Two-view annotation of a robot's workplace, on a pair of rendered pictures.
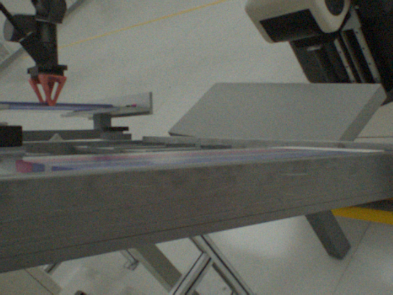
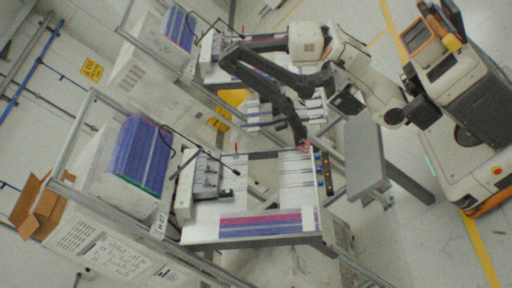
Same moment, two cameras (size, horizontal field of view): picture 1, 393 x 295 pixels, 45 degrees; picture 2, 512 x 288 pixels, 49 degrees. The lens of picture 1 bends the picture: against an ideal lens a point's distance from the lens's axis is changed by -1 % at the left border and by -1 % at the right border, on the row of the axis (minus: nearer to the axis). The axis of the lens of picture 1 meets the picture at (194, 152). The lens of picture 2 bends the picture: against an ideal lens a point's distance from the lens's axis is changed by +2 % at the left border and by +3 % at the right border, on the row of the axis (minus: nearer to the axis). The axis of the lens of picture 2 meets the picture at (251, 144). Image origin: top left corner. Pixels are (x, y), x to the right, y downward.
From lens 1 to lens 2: 2.60 m
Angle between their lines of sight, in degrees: 56
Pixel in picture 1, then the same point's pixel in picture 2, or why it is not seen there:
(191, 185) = (236, 243)
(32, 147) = (263, 152)
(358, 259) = (432, 210)
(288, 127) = (355, 171)
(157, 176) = (228, 242)
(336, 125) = (360, 187)
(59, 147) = (273, 152)
